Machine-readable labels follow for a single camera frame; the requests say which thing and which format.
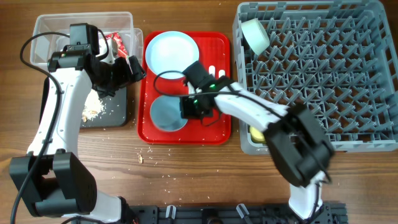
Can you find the light blue bowl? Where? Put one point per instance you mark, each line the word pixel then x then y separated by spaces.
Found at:
pixel 165 114

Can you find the white plastic fork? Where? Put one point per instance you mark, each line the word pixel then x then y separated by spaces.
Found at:
pixel 212 70

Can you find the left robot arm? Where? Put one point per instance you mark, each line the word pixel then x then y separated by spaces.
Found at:
pixel 50 179

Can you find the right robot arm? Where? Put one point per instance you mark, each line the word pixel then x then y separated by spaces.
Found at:
pixel 298 145

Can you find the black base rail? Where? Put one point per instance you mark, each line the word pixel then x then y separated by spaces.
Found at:
pixel 329 213

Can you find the clear plastic bin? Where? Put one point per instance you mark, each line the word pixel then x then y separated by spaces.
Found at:
pixel 109 22

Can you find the light blue plate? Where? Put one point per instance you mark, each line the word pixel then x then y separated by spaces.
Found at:
pixel 171 52

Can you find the pale green bowl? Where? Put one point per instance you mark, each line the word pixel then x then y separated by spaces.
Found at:
pixel 255 35

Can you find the white plastic spoon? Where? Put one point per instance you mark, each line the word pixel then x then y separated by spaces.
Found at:
pixel 221 73

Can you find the food scraps and rice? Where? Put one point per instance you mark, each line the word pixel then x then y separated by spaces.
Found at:
pixel 94 106

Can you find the white napkin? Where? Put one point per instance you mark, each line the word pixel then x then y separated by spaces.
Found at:
pixel 104 49

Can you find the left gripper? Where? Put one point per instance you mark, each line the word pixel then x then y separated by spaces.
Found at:
pixel 125 76

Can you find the yellow plastic cup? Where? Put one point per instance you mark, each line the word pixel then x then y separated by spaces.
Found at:
pixel 256 135

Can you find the grey dishwasher rack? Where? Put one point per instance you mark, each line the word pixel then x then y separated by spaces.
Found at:
pixel 336 57

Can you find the red serving tray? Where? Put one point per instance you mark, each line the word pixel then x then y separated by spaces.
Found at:
pixel 214 49

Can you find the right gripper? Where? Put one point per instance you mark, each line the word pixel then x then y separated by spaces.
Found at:
pixel 185 114

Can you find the black plastic tray bin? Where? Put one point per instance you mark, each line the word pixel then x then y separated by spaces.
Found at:
pixel 115 112

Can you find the food crumb on table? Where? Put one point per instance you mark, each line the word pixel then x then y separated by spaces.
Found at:
pixel 140 159

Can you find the red snack wrapper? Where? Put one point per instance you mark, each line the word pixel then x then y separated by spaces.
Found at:
pixel 118 48

